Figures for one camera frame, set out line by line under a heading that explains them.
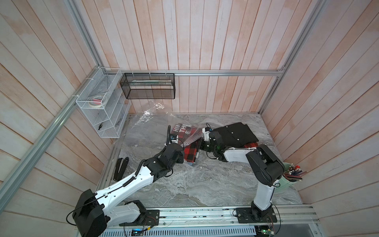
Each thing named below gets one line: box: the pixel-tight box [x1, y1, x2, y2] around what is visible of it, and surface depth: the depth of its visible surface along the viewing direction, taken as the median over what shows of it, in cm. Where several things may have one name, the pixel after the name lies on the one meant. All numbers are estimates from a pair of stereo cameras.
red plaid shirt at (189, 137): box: [171, 123, 203, 163], surface depth 92 cm
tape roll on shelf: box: [88, 94, 105, 108], surface depth 75 cm
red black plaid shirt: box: [213, 122, 260, 148], surface depth 103 cm
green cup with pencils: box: [273, 162, 308, 192], surface depth 73 cm
